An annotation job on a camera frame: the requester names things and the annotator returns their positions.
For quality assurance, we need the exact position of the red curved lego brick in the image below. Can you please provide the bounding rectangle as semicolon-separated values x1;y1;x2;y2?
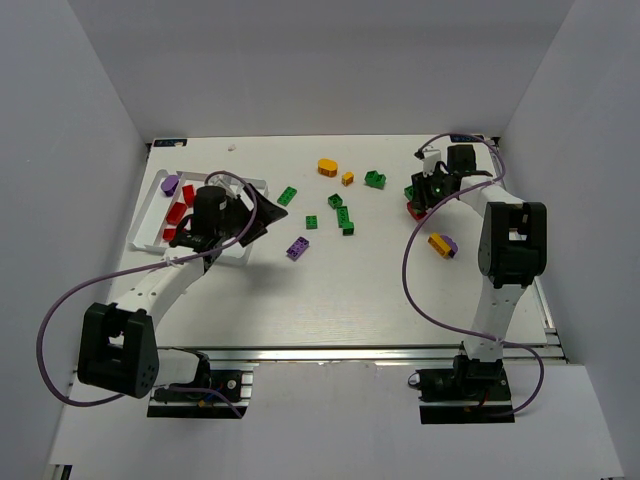
182;184;196;208

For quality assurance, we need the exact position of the small red lego brick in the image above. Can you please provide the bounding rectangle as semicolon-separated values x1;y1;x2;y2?
166;202;188;225

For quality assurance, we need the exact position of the purple rounded lego brick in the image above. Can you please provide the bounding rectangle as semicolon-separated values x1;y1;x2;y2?
160;175;180;197

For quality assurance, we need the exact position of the red arched lego brick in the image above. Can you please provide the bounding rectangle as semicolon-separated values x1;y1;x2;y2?
406;201;429;221

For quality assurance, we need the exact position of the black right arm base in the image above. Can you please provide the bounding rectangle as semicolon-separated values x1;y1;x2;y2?
407;368;515;425

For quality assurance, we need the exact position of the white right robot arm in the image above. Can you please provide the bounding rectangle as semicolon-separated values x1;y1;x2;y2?
409;144;547;363

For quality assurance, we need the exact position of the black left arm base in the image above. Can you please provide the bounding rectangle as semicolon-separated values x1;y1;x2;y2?
146;362;255;420

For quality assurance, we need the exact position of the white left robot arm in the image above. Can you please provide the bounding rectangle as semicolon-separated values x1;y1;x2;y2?
77;184;288;398

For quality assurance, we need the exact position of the green flat lego plate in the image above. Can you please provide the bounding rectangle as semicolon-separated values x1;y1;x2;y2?
277;186;297;207

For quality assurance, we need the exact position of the purple flat lego brick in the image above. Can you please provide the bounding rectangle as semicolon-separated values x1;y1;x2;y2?
286;236;310;261

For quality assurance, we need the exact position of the green square flat lego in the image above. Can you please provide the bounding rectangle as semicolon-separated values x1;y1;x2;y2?
305;215;318;230

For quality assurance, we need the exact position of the green hollow lego brick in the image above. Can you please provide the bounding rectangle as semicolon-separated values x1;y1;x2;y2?
364;170;387;189

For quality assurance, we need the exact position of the white divided sorting tray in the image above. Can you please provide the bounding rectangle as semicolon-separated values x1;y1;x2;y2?
127;169;269;266

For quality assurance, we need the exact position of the purple curved lego brick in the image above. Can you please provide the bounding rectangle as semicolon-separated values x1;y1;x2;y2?
442;235;458;258

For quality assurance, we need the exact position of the green square lego brick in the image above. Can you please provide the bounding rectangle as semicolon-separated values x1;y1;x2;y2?
328;194;343;209

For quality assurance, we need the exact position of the yellow rounded lego brick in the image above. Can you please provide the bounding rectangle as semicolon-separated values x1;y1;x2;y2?
317;158;339;177

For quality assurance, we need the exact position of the green long lego brick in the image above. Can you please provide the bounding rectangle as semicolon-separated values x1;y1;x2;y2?
336;206;355;236

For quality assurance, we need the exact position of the small yellow lego brick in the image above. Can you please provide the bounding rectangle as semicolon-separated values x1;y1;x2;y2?
341;172;354;186

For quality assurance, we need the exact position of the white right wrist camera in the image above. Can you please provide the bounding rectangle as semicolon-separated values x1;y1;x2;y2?
414;147;442;177

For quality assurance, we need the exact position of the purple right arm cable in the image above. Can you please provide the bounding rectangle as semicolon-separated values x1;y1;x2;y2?
402;132;546;417

